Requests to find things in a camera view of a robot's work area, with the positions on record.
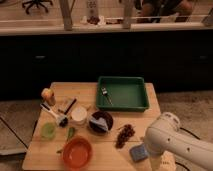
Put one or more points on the blue sponge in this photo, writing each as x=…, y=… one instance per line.
x=138, y=153

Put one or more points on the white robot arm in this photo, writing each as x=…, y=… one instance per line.
x=163, y=135

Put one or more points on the green plastic tray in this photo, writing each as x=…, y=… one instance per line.
x=126, y=93

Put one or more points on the dark bowl with cloth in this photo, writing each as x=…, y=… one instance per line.
x=101, y=122

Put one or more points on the black marker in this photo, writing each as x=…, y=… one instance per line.
x=69, y=107

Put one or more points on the white cup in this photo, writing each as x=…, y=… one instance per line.
x=79, y=115

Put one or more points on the bunch of dark grapes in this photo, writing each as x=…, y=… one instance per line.
x=124, y=135

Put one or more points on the green leaf vegetable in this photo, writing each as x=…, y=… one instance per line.
x=70, y=134

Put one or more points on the green cup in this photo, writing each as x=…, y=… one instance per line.
x=48, y=131

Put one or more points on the orange bowl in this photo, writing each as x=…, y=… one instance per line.
x=77, y=153

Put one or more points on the seated person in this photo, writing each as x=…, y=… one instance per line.
x=153, y=9

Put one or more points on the office chair base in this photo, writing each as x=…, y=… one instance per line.
x=38, y=3

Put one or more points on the white handled brush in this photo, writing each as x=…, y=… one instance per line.
x=61, y=119

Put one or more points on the wooden table post right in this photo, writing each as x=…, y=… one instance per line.
x=128, y=8

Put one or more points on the wooden table post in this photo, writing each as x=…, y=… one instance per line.
x=66, y=15
x=128, y=8

